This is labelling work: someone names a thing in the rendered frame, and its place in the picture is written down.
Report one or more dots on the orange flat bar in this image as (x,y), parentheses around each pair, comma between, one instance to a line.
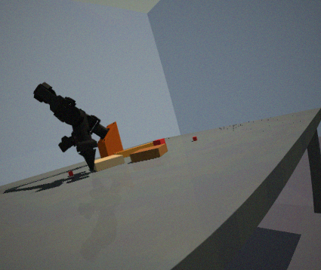
(127,152)

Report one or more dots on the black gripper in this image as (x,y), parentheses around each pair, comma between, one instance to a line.
(86,144)

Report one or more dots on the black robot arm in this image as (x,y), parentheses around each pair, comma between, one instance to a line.
(66,111)

